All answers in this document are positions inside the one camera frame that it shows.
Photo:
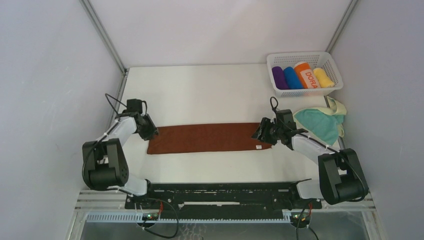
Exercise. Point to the right controller board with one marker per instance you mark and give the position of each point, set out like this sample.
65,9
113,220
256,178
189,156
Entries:
300,217

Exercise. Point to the orange rolled towel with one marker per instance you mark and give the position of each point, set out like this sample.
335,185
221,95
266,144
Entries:
306,75

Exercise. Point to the brown towel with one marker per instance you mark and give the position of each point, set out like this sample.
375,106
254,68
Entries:
199,138

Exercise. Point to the controller board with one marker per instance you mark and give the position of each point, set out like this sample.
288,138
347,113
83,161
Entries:
150,217
300,217

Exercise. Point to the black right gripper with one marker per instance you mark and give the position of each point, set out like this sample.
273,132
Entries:
262,132

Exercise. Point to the left controller board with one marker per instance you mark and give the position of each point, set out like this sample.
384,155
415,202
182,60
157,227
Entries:
150,217

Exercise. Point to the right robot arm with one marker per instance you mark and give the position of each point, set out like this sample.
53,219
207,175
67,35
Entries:
340,175

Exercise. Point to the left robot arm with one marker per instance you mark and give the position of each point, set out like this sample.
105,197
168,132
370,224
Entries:
105,166

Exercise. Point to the yellow rolled towel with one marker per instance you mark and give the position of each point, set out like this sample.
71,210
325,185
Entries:
322,78

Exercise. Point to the purple rolled towel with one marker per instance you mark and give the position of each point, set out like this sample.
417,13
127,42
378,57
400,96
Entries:
279,78

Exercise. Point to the blue rolled towel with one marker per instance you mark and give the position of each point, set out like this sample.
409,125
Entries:
292,80

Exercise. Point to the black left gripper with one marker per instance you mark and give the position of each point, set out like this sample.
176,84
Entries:
152,131

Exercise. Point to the pale yellow towel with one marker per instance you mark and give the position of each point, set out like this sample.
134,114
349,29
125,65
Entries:
338,109

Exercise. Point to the white slotted cable duct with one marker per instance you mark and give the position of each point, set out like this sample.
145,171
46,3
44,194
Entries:
132,217

